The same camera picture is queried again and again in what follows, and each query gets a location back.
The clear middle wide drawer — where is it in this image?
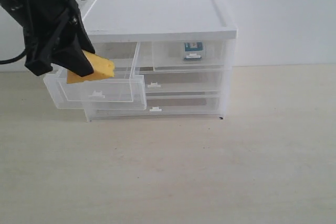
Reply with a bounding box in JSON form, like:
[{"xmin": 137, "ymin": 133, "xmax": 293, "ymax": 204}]
[{"xmin": 144, "ymin": 71, "xmax": 226, "ymax": 93}]

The clear bottom wide drawer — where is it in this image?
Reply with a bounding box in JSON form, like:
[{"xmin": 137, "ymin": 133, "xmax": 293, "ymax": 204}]
[{"xmin": 85, "ymin": 95, "xmax": 226, "ymax": 121}]

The clear wide drawer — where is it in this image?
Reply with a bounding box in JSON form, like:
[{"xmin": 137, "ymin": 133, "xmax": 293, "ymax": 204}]
[
  {"xmin": 85, "ymin": 95, "xmax": 226, "ymax": 121},
  {"xmin": 144, "ymin": 71, "xmax": 226, "ymax": 93}
]

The white plastic drawer cabinet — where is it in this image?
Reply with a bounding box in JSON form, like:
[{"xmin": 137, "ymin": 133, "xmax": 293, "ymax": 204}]
[{"xmin": 84, "ymin": 0, "xmax": 238, "ymax": 107}]

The white bottle with teal label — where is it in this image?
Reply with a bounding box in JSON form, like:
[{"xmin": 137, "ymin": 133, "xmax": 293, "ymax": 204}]
[{"xmin": 182, "ymin": 41, "xmax": 206, "ymax": 61}]

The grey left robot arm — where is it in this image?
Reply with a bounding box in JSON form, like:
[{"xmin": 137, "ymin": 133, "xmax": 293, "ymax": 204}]
[{"xmin": 1, "ymin": 0, "xmax": 95, "ymax": 77}]

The yellow sponge wedge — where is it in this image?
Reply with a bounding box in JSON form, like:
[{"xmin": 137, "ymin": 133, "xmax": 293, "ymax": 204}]
[{"xmin": 67, "ymin": 51, "xmax": 115, "ymax": 84}]

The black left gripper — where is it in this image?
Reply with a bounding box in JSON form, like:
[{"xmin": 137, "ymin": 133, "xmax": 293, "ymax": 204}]
[{"xmin": 22, "ymin": 0, "xmax": 94, "ymax": 77}]

